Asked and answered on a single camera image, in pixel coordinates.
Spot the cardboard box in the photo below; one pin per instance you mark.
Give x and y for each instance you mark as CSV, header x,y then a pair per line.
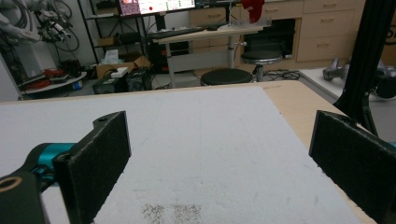
x,y
106,69

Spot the black metal stand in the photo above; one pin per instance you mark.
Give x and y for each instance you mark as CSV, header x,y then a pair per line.
x,y
364,59

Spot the black round stool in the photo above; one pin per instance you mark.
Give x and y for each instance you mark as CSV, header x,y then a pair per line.
x,y
225,77
261,57

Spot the black keyboard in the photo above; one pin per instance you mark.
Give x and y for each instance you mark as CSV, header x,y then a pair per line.
x,y
176,32

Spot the light wooden desk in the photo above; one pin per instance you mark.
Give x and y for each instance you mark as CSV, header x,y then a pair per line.
x,y
214,33

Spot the white platform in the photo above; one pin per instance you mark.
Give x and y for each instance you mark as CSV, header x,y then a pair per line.
x,y
317,79

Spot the black shelf rack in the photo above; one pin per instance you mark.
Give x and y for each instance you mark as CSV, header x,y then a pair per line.
x,y
93,34

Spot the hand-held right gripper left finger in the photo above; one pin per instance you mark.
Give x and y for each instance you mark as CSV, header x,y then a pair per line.
x,y
93,168

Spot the black equipment case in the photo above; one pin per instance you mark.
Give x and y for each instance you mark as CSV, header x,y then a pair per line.
x,y
137,81

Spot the white foam board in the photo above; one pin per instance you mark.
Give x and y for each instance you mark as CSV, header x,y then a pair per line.
x,y
202,140

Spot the round low white table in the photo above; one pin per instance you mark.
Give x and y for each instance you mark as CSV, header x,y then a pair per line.
x,y
53,86

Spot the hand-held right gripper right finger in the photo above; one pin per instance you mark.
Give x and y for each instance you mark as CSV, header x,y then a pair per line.
x,y
355,161

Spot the wooden drawer cabinet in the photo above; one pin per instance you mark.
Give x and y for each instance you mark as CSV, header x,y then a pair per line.
x,y
327,34

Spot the red tool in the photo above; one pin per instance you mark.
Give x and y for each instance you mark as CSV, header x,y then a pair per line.
x,y
53,72

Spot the computer monitor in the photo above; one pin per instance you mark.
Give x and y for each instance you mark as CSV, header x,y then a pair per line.
x,y
162,5

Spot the red cloth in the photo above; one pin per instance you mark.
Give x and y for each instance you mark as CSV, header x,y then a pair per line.
x,y
252,9

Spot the small white box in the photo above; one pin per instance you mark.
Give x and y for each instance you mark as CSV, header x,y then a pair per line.
x,y
119,72

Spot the black computer tower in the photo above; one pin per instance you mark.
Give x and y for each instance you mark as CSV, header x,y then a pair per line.
x,y
162,56

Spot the grey metal device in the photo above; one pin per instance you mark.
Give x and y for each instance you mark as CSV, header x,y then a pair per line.
x,y
334,71

